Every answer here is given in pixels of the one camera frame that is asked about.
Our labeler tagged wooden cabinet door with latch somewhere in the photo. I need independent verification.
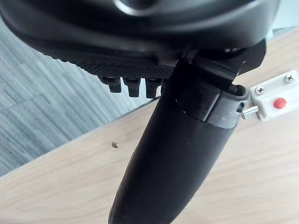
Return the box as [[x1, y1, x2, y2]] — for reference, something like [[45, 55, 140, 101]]
[[0, 29, 299, 224]]

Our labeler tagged white latch with red button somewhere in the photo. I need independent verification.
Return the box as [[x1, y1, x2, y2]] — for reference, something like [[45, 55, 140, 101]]
[[242, 70, 299, 121]]

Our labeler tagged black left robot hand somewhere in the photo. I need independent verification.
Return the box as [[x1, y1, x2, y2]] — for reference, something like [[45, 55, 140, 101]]
[[0, 0, 281, 224]]

